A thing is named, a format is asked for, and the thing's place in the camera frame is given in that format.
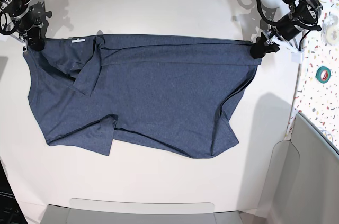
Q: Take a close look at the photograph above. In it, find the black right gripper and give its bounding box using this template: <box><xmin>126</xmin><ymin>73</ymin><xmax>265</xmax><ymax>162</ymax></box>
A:
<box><xmin>10</xmin><ymin>6</ymin><xmax>50</xmax><ymax>51</ymax></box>

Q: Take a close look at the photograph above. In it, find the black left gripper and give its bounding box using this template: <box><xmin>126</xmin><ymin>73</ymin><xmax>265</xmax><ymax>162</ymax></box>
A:
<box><xmin>249</xmin><ymin>12</ymin><xmax>323</xmax><ymax>59</ymax></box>

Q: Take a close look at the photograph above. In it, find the dark blue printed t-shirt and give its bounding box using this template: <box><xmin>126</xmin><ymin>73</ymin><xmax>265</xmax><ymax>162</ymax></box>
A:
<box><xmin>23</xmin><ymin>34</ymin><xmax>261</xmax><ymax>159</ymax></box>

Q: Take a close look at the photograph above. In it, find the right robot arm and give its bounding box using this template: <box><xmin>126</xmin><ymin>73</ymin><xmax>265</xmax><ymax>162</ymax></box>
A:
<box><xmin>1</xmin><ymin>0</ymin><xmax>45</xmax><ymax>51</ymax></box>

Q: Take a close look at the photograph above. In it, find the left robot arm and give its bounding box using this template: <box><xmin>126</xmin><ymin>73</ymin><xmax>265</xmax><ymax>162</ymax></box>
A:
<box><xmin>250</xmin><ymin>0</ymin><xmax>323</xmax><ymax>59</ymax></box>

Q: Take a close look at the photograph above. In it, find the green tape roll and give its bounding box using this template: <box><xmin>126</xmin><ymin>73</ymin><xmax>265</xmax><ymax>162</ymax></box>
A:
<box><xmin>316</xmin><ymin>66</ymin><xmax>331</xmax><ymax>84</ymax></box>

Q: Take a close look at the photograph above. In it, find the terrazzo patterned side table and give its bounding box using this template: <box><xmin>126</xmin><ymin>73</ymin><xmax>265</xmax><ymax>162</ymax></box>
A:
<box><xmin>285</xmin><ymin>0</ymin><xmax>338</xmax><ymax>147</ymax></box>

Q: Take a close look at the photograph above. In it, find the clear tape dispenser roll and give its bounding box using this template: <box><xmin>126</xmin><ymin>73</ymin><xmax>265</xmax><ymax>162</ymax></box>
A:
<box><xmin>321</xmin><ymin>14</ymin><xmax>338</xmax><ymax>46</ymax></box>

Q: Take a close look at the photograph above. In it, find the grey chair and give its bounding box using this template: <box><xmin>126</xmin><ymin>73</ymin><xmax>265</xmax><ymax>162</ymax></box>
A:
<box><xmin>41</xmin><ymin>113</ymin><xmax>338</xmax><ymax>223</ymax></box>

